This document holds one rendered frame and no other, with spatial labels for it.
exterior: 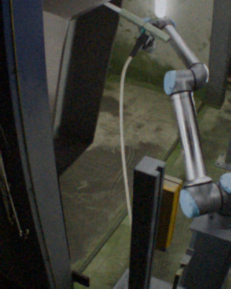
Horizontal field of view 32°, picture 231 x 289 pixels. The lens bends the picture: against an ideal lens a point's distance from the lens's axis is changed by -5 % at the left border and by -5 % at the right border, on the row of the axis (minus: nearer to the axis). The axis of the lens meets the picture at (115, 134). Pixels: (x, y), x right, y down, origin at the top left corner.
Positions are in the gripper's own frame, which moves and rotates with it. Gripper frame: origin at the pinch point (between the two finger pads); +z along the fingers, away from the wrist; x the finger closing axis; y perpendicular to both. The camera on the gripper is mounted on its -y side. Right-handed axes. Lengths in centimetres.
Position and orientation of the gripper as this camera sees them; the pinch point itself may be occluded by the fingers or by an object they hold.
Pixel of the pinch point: (146, 31)
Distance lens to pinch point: 225.3
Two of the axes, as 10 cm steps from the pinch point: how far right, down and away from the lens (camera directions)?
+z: -1.5, 0.3, -9.9
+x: -8.1, -5.8, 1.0
